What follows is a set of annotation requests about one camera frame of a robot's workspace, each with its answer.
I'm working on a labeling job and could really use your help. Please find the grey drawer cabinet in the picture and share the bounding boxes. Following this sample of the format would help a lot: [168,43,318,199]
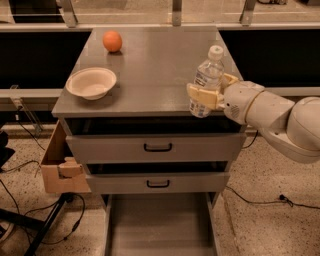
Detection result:
[51,25,260,208]

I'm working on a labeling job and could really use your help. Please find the black floor cable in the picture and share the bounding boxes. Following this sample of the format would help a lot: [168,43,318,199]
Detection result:
[225,185,320,211]
[0,106,86,246]

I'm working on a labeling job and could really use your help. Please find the cardboard box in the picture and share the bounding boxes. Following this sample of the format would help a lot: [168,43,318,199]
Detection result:
[41,122,91,194]

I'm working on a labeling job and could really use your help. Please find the black floor cable right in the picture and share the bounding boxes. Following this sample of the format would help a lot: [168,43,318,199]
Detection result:
[225,185,320,211]

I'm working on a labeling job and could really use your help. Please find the grey metal railing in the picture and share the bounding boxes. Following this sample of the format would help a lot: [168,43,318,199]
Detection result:
[0,0,320,112]

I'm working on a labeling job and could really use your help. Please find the black floor cable left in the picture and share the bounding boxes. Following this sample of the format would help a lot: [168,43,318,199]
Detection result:
[0,106,86,246]

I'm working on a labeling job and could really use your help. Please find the grey middle drawer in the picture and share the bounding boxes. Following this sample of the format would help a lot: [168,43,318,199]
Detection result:
[86,172,230,194]

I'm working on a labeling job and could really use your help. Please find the grey top drawer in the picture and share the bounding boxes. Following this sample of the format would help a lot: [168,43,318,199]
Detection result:
[66,133,245,164]

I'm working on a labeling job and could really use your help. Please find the grey drawer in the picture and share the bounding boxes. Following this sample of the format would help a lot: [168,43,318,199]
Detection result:
[86,172,230,194]
[103,193,222,256]
[66,133,245,164]

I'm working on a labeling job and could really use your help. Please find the orange fruit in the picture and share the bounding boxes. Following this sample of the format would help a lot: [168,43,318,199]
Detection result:
[103,31,122,52]

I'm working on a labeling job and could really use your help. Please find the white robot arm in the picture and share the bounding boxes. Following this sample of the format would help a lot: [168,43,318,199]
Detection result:
[187,74,320,163]

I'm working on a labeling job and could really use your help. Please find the black cable behind cabinet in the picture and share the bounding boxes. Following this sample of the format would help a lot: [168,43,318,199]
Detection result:
[242,130,260,150]

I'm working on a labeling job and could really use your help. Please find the white paper bowl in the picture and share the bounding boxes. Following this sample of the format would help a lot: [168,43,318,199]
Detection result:
[65,67,117,100]

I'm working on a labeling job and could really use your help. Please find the grey bottom drawer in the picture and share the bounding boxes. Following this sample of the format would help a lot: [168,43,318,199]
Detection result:
[103,193,222,256]

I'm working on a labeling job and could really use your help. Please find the clear plastic water bottle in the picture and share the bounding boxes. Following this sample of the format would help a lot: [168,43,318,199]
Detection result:
[189,45,224,118]

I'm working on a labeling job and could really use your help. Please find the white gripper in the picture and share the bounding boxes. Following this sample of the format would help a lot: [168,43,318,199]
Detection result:
[186,73,265,125]

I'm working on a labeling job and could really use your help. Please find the black tripod stand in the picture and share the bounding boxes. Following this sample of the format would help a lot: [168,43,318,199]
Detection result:
[0,193,76,256]

